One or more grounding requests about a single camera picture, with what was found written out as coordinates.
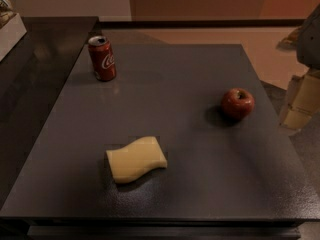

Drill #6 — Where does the dark side counter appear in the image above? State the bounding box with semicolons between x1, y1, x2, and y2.
0;17;97;207

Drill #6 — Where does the red apple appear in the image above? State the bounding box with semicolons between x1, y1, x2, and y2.
221;88;255;121

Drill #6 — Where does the white box on counter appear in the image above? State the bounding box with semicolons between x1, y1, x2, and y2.
0;0;27;61

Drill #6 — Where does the red coke can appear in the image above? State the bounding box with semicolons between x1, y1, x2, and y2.
88;36;116;81

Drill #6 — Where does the yellow sponge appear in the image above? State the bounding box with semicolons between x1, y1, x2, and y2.
106;136;168;184

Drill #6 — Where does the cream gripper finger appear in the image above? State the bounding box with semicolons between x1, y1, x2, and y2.
279;68;320;131

